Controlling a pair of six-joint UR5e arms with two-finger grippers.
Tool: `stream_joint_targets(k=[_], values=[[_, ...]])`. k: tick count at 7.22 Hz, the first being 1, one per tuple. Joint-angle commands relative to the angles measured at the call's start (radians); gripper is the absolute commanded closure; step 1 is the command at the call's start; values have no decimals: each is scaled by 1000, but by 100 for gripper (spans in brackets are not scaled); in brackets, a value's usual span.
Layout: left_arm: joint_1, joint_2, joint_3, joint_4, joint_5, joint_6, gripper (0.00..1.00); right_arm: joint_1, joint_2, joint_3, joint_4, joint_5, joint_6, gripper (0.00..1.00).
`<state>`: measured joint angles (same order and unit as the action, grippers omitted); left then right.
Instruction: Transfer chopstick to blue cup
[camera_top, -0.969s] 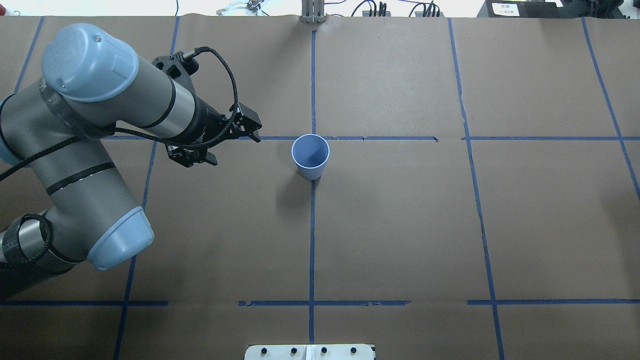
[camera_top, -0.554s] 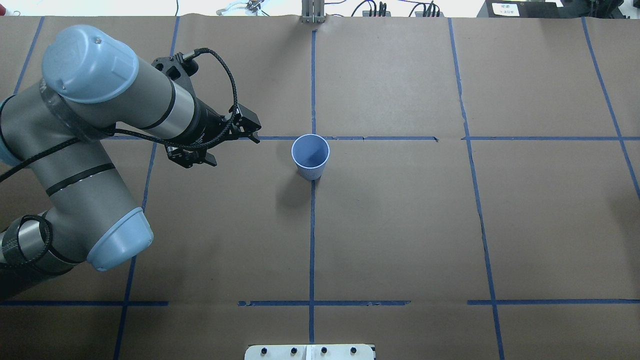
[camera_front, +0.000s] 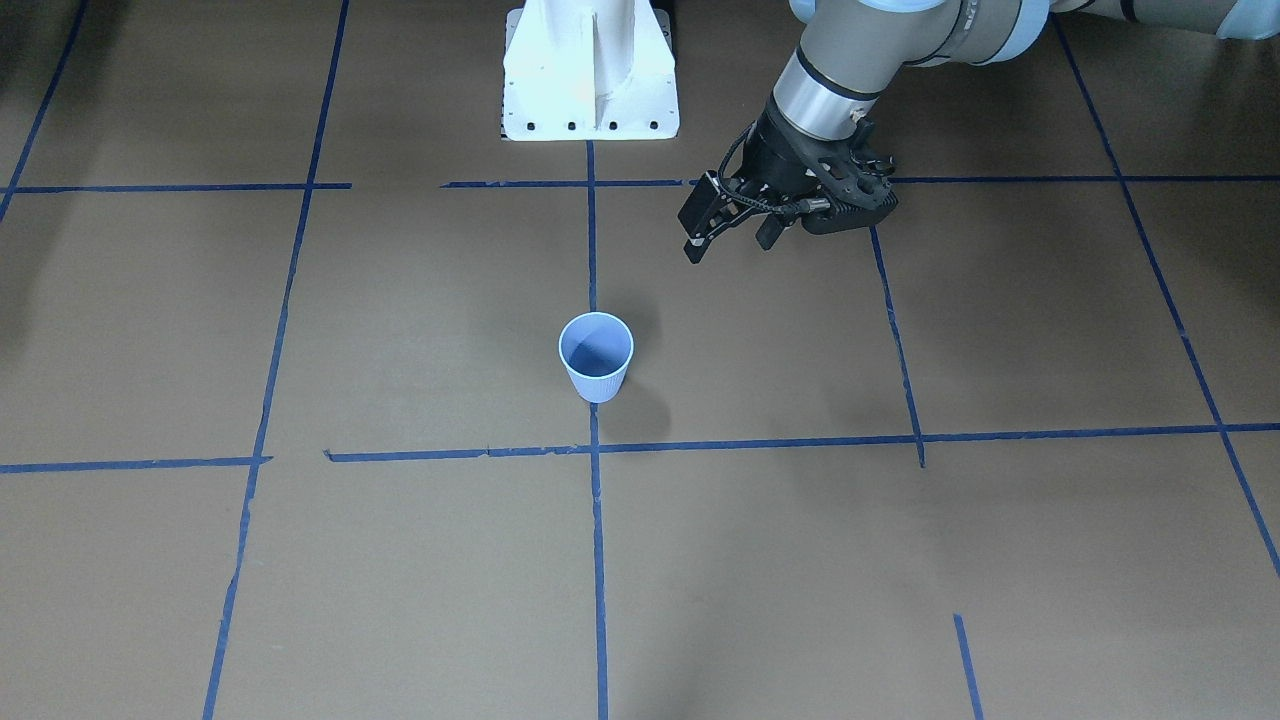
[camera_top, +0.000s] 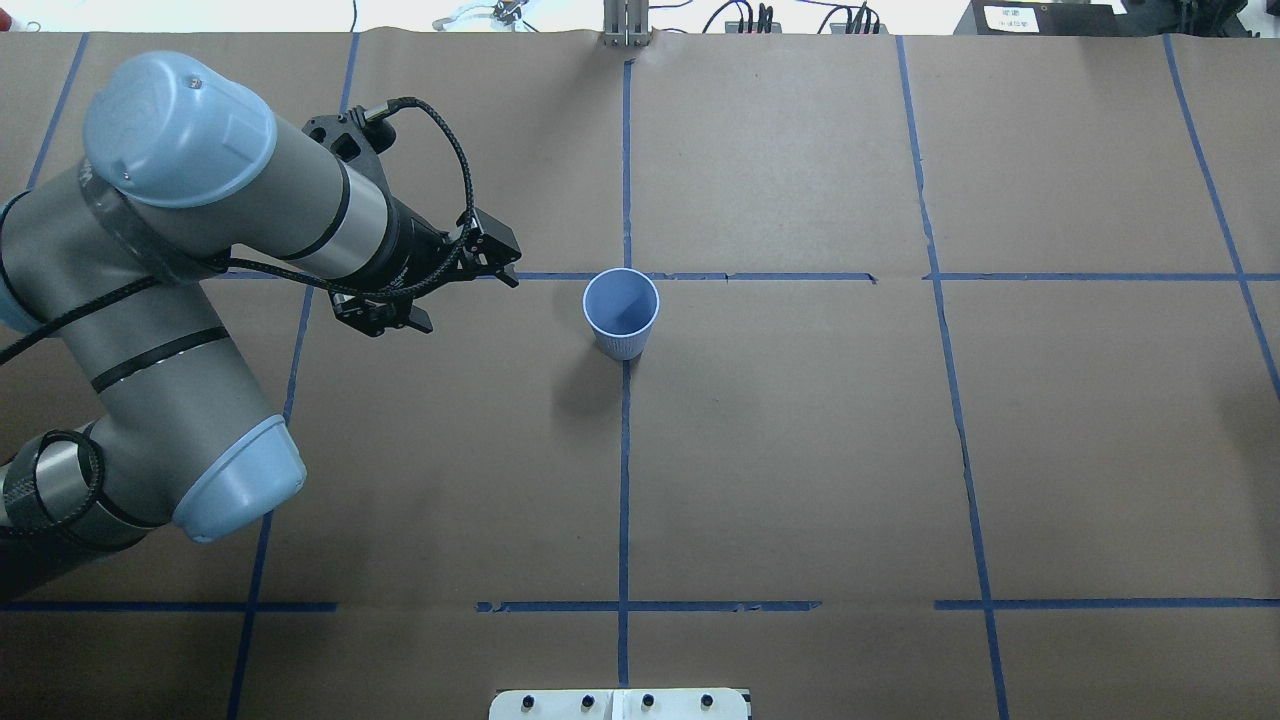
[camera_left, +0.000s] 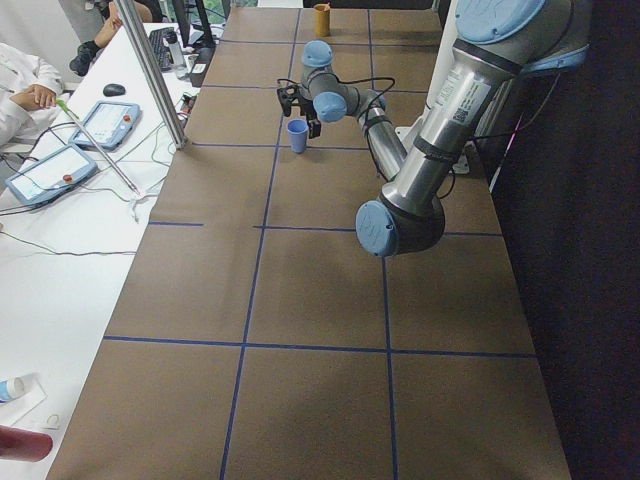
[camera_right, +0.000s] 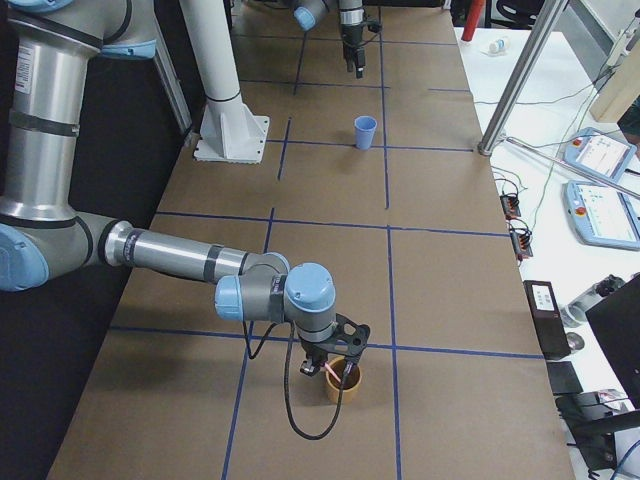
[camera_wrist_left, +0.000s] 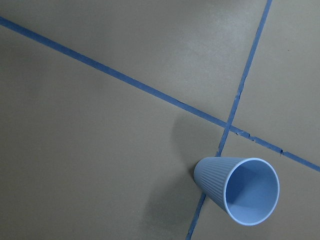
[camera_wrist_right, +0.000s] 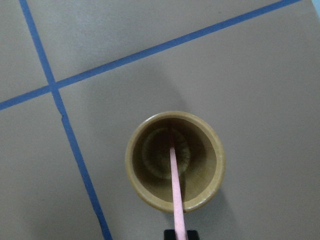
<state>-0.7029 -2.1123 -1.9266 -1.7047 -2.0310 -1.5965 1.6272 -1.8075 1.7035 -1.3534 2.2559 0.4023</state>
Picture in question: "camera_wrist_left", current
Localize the light blue ribbed cup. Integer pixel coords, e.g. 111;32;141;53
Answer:
193;157;280;226

